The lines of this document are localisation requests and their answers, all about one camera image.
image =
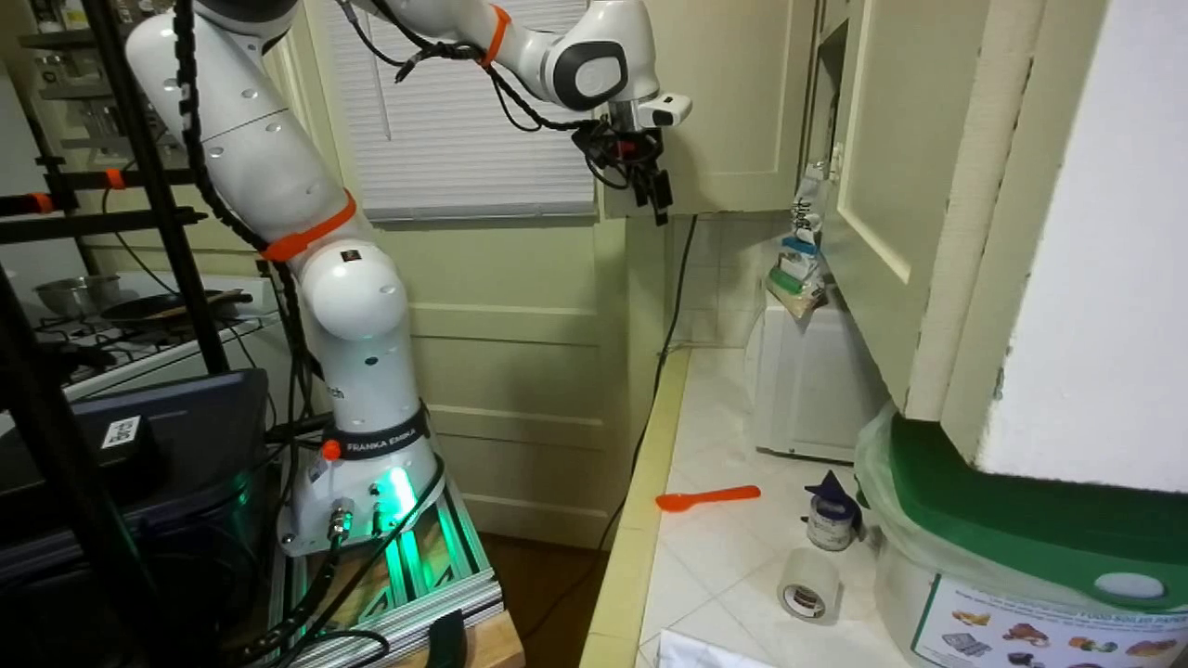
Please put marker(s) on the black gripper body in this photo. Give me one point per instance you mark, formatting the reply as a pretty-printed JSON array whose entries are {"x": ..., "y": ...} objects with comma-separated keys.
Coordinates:
[{"x": 623, "y": 150}]

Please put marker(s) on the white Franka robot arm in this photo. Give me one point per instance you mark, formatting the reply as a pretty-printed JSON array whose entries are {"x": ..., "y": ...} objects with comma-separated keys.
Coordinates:
[{"x": 359, "y": 309}]

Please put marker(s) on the closed cream cupboard door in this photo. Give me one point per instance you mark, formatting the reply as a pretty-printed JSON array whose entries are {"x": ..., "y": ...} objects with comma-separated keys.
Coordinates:
[{"x": 891, "y": 150}]

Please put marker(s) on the white window blind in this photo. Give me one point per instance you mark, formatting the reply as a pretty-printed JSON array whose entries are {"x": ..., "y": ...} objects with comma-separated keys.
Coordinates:
[{"x": 493, "y": 160}]

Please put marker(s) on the orange plastic spatula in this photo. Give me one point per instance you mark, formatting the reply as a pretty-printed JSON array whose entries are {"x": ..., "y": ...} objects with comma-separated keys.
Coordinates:
[{"x": 705, "y": 499}]

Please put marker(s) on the small jar with dark lid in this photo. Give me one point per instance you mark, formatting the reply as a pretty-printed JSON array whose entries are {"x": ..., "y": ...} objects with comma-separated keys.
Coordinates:
[{"x": 834, "y": 515}]

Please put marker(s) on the white tape roll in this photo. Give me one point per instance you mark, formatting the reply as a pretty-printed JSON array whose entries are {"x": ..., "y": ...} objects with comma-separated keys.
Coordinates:
[{"x": 812, "y": 588}]

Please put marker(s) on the white bin with green bag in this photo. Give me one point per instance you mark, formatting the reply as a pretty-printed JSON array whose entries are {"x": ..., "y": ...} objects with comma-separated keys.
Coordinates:
[{"x": 990, "y": 531}]

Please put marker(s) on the dark box with white label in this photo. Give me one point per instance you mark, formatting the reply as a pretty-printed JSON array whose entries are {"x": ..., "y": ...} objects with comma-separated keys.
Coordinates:
[{"x": 188, "y": 431}]

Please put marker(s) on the black metal rack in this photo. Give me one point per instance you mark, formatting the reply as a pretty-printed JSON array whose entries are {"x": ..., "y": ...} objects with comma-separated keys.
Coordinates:
[{"x": 96, "y": 228}]

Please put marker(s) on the shelf with jars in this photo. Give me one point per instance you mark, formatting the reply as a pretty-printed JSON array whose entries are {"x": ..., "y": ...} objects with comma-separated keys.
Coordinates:
[{"x": 55, "y": 77}]

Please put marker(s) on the black stand pole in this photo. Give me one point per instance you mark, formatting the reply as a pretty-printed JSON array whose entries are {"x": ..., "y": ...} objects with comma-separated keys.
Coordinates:
[{"x": 54, "y": 448}]

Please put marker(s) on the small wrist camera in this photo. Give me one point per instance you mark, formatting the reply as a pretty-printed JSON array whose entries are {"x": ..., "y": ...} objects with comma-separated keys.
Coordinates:
[{"x": 667, "y": 111}]

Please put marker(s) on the cream wall cupboard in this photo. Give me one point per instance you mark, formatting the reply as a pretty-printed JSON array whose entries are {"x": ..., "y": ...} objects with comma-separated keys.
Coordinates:
[{"x": 1087, "y": 248}]

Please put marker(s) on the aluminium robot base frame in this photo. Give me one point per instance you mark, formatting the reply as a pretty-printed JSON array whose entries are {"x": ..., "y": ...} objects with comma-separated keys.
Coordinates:
[{"x": 427, "y": 580}]

